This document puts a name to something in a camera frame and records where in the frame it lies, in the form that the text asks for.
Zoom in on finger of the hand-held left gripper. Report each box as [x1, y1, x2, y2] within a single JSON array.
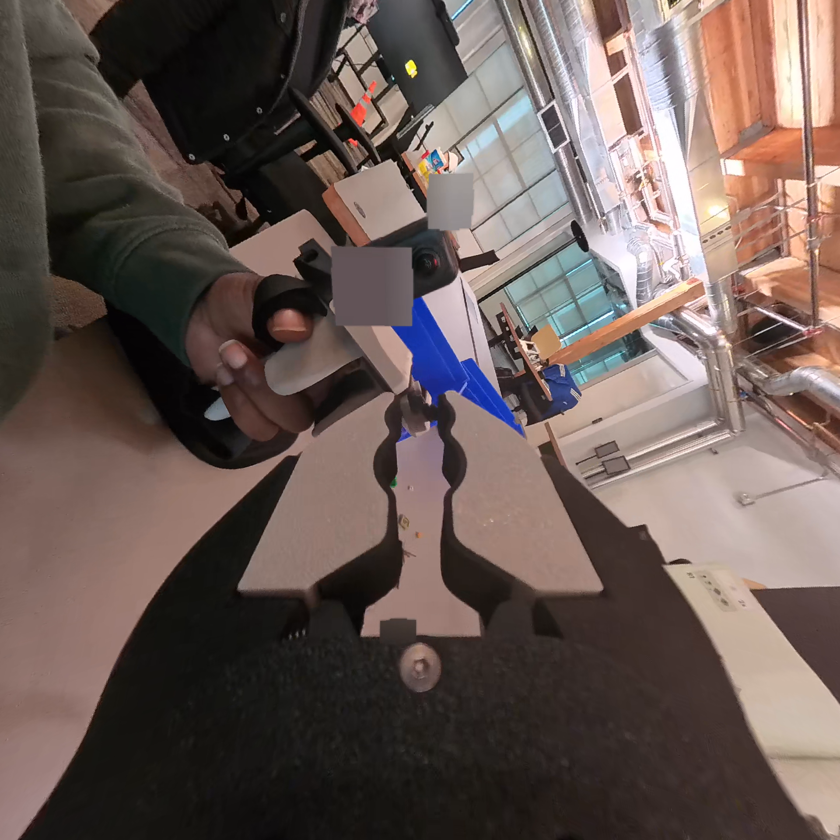
[[346, 326, 416, 398]]

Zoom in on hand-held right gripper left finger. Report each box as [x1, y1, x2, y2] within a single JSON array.
[[236, 392, 404, 619]]

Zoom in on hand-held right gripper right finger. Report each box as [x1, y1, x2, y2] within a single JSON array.
[[437, 392, 605, 621]]

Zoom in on small grey toy brick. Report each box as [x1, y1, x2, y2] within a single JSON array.
[[399, 388, 435, 439]]

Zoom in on person's left forearm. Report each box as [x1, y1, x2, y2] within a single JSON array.
[[0, 0, 266, 424]]

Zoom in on grey desk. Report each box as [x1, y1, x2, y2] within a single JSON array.
[[0, 209, 546, 840]]

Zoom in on person's left hand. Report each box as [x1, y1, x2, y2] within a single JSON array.
[[185, 271, 317, 442]]

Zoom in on blue plastic storage bin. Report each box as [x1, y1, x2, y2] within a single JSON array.
[[392, 297, 526, 439]]

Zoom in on white top wooden table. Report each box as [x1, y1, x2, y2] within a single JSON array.
[[322, 159, 431, 245]]

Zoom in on black honeycomb cushion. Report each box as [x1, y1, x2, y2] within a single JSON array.
[[105, 305, 309, 470]]

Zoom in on wooden ceiling beam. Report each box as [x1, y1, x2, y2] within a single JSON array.
[[550, 279, 704, 368]]

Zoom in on black cabinet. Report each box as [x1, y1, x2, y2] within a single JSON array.
[[367, 0, 468, 109]]

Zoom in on brick building instruction booklet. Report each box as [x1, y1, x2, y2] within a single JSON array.
[[663, 563, 840, 782]]

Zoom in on silver spiral duct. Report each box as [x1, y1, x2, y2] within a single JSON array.
[[525, 0, 614, 224], [495, 0, 572, 198]]

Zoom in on large silver duct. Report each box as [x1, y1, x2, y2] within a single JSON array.
[[630, 0, 746, 434]]

